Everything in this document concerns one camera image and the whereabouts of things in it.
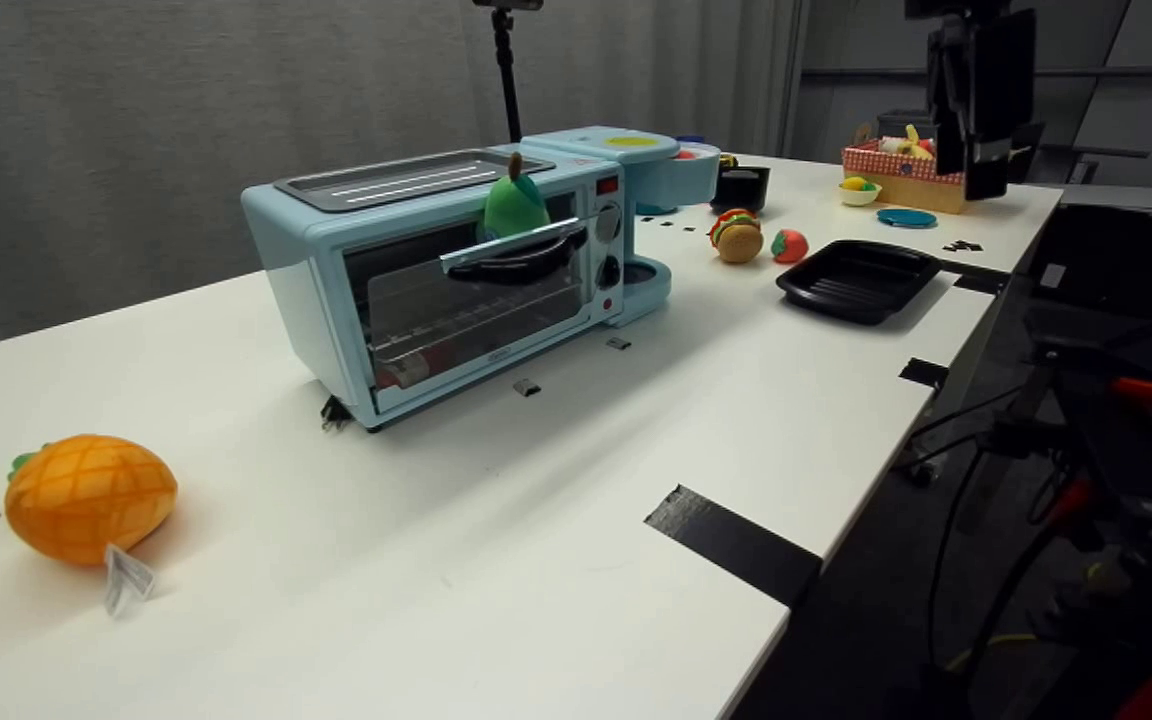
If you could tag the green pear toy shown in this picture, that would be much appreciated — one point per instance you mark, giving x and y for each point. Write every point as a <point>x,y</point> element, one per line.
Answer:
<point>515,211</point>

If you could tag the toy burger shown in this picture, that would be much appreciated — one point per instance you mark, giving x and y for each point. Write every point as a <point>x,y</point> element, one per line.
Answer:
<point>738,239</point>

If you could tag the black plastic tray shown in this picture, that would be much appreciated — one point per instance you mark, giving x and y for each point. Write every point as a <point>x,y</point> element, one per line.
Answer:
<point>857,282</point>

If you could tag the red round toy piece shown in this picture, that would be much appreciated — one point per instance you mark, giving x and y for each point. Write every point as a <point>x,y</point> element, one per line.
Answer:
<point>690,152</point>

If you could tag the yellow toy banana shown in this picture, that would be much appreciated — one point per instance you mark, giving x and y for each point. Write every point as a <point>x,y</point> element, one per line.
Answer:
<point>917,141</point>

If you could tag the red green toy ball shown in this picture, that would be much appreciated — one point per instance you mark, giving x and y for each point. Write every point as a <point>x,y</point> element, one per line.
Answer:
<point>788,246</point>

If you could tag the gray curtain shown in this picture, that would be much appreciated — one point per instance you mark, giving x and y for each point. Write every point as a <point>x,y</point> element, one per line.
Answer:
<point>201,123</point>

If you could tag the orange pineapple plush toy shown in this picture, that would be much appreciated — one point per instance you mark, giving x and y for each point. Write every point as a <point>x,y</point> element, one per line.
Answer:
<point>88,501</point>

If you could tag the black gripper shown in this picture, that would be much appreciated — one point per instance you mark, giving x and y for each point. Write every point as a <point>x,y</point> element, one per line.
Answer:
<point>982,81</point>

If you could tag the yellow round toy disc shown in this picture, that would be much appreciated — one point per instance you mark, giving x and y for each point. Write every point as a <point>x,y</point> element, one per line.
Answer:
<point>628,137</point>

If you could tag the yellow green toy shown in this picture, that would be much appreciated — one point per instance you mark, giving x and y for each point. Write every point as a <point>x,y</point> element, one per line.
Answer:
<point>862,190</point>

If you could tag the large black tape strip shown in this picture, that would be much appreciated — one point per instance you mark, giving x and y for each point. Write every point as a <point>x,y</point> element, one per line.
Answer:
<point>738,540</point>

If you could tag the pink toy basket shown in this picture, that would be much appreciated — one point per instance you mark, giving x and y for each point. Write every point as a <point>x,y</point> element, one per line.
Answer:
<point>902,184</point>

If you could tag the dark cube box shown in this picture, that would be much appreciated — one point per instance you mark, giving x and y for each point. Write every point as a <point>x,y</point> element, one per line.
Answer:
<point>743,184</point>

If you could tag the small black tape piece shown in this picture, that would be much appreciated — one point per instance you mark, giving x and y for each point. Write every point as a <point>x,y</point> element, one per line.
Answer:
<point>334,409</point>
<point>961,246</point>
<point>525,388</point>
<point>616,343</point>

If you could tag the light blue toy oven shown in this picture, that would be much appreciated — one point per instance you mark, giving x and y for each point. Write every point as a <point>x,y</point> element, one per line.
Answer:
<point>317,320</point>

